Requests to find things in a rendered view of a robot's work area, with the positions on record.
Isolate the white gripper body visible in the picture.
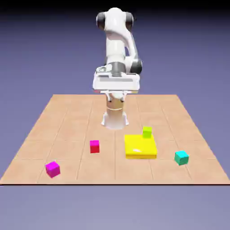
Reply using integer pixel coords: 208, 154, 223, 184
92, 71, 141, 95

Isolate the small green cube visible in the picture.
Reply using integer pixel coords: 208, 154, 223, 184
142, 126, 153, 139

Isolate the small red cube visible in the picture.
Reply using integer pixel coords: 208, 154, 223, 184
89, 140, 100, 154

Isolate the small teal cube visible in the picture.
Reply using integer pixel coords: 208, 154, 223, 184
174, 150, 190, 166

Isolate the small magenta cube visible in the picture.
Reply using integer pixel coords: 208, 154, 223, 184
45, 161, 61, 179

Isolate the large yellow box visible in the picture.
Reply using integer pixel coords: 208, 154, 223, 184
124, 134, 158, 160

